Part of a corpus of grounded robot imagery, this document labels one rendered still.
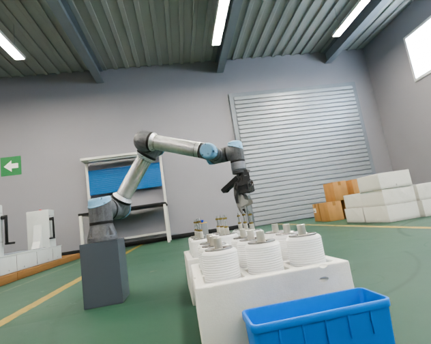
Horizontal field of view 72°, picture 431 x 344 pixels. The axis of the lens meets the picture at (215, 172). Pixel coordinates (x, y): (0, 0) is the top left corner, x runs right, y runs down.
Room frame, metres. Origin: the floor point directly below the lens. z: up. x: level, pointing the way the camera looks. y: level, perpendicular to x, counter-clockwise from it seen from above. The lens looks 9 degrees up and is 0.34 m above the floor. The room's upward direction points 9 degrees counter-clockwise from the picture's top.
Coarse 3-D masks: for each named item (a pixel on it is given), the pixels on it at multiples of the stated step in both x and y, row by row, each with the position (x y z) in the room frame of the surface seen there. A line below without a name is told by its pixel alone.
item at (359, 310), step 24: (360, 288) 0.74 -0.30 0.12; (264, 312) 0.71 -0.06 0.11; (288, 312) 0.72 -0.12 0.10; (312, 312) 0.73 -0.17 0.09; (336, 312) 0.63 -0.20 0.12; (360, 312) 0.63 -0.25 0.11; (384, 312) 0.64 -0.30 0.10; (264, 336) 0.61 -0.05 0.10; (288, 336) 0.62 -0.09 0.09; (312, 336) 0.62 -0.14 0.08; (336, 336) 0.63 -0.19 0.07; (360, 336) 0.64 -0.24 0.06; (384, 336) 0.64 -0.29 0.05
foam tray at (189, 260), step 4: (184, 252) 1.58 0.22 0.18; (188, 252) 1.55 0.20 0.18; (184, 256) 1.59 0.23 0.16; (188, 256) 1.37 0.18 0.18; (192, 256) 1.37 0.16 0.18; (188, 260) 1.24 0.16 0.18; (192, 260) 1.25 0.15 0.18; (196, 260) 1.25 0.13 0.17; (188, 264) 1.24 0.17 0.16; (188, 268) 1.24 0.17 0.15; (188, 272) 1.26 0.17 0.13; (188, 276) 1.33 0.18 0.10; (188, 280) 1.40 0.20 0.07; (188, 284) 1.49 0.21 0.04; (192, 284) 1.24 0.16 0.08; (192, 288) 1.24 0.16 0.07; (192, 292) 1.24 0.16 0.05; (192, 296) 1.24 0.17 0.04; (192, 300) 1.24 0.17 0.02
